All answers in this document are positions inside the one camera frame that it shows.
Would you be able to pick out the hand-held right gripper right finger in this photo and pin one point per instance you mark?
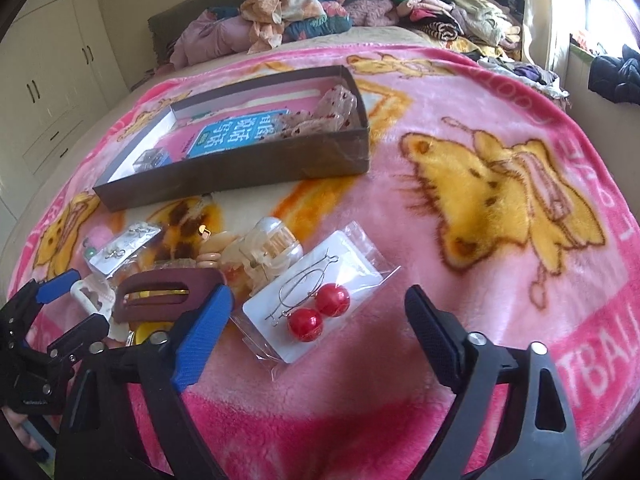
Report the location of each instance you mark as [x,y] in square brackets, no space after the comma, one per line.
[432,340]

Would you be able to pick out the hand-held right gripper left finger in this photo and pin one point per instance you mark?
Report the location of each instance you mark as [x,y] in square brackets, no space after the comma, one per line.
[202,340]

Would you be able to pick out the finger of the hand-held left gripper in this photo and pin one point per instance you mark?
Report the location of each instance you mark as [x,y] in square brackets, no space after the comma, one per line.
[82,335]
[60,283]

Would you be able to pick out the white hair claw clip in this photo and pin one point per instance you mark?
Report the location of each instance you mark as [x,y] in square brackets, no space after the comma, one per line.
[82,292]

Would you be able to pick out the yellow hoop earrings packet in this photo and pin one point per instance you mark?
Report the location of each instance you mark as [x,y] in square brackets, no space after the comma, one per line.
[142,332]

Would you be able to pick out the silver earrings packet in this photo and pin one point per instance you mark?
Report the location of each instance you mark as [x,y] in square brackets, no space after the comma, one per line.
[125,250]

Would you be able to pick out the maroon hair claw clip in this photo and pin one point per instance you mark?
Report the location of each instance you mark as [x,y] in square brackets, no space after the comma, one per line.
[150,282]

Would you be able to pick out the red ball earrings packet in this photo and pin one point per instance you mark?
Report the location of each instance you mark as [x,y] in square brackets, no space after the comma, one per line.
[325,300]

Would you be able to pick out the clear hair claw clip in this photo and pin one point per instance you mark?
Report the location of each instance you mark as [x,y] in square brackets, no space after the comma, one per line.
[270,245]

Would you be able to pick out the tortoiseshell hair clip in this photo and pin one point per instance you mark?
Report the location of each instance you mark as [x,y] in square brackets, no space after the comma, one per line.
[180,220]

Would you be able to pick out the brown cardboard box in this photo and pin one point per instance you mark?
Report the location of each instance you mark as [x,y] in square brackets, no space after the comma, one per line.
[250,170]

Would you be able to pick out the pink printed blanket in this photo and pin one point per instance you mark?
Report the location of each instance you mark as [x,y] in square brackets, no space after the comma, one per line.
[400,210]

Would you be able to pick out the small clear plastic box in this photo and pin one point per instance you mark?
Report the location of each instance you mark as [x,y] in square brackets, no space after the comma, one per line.
[150,160]

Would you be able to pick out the pink booklet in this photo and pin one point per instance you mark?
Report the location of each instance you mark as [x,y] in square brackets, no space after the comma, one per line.
[190,137]

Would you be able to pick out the blue book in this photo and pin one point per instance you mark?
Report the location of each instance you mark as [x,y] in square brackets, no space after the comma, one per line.
[240,132]

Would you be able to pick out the white wardrobe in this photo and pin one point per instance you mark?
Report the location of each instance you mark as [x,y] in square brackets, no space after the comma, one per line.
[50,60]

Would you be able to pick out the grey headboard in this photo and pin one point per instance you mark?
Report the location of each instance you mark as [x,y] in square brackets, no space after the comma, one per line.
[170,25]

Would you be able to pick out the pink quilt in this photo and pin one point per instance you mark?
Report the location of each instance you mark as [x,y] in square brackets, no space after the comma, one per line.
[210,35]

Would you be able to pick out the dark clothing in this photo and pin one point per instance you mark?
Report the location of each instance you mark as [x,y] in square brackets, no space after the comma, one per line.
[615,75]

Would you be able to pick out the pile of clothes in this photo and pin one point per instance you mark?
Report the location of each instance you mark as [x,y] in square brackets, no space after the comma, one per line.
[450,15]

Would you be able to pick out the pink fluffy cloth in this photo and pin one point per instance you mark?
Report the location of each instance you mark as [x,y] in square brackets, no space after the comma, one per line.
[370,12]

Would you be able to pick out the peach floral cloth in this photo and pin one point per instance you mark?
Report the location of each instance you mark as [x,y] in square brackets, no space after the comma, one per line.
[280,10]

